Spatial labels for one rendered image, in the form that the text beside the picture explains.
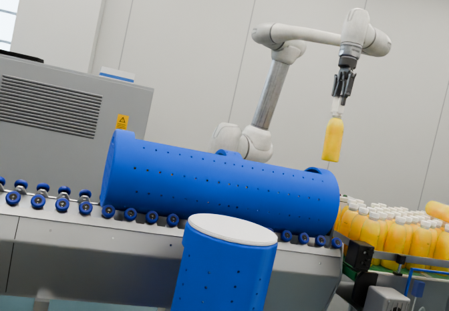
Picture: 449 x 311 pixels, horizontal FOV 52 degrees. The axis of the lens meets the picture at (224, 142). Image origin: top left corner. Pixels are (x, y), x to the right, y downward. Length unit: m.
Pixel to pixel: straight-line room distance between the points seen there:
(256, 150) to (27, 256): 1.34
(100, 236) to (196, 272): 0.42
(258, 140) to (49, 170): 1.55
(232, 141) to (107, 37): 2.48
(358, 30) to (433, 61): 3.56
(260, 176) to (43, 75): 2.02
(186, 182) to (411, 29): 4.16
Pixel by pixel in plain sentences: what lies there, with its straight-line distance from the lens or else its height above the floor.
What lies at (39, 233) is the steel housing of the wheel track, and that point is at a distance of 1.62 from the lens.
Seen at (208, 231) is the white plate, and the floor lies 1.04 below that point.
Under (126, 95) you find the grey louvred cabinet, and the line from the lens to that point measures 3.30.
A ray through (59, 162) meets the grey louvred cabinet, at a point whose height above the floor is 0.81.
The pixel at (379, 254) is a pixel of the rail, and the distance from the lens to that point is 1.93.
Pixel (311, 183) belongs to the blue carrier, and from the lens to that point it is 1.81.
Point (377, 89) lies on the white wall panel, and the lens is 5.20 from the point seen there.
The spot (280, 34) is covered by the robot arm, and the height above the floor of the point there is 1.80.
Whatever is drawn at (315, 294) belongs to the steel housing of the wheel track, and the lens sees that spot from 1.96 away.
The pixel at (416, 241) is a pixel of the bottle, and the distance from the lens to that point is 2.10.
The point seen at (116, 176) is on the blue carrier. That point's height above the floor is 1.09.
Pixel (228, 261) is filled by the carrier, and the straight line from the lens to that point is 1.31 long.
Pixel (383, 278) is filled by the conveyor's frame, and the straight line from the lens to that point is 1.95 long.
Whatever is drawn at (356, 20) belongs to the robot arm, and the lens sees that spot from 2.04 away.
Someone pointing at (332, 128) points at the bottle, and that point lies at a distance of 1.97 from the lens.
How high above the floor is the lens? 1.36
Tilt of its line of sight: 3 degrees down
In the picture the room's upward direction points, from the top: 12 degrees clockwise
